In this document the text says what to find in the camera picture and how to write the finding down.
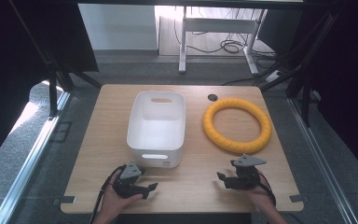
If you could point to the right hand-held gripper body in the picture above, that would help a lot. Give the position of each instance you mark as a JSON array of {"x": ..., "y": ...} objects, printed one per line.
[{"x": 248, "y": 179}]

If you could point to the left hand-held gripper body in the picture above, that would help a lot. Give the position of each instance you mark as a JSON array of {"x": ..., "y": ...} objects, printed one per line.
[{"x": 127, "y": 186}]

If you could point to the white plastic storage basket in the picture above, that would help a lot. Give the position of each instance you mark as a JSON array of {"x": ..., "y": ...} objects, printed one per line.
[{"x": 157, "y": 130}]

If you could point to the person's right hand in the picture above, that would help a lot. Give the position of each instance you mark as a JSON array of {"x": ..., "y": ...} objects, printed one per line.
[{"x": 261, "y": 197}]

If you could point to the person's left hand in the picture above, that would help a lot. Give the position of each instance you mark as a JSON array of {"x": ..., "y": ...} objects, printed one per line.
[{"x": 112, "y": 203}]

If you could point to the black tape strip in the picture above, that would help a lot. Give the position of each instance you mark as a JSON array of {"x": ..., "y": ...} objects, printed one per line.
[
  {"x": 296, "y": 198},
  {"x": 67, "y": 199}
]

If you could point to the dark floor socket plate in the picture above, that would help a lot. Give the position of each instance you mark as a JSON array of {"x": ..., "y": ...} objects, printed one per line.
[{"x": 61, "y": 132}]

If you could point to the black metal stand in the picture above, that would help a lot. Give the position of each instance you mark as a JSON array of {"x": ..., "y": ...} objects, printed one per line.
[
  {"x": 306, "y": 90},
  {"x": 53, "y": 93}
]

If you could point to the white power strip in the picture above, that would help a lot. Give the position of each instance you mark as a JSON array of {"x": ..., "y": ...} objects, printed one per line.
[{"x": 274, "y": 76}]

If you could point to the black curtain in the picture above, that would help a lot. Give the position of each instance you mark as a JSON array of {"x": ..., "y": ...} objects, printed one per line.
[
  {"x": 9, "y": 62},
  {"x": 348, "y": 77}
]

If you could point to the aluminium floor rail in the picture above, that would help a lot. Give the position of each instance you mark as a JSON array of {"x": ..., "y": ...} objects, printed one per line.
[
  {"x": 31, "y": 158},
  {"x": 320, "y": 155}
]

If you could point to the white metal desk frame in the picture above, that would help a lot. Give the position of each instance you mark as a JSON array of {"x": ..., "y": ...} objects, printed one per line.
[{"x": 214, "y": 25}]

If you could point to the black overhead frame bar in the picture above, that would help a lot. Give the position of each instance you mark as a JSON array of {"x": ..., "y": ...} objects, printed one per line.
[{"x": 189, "y": 3}]

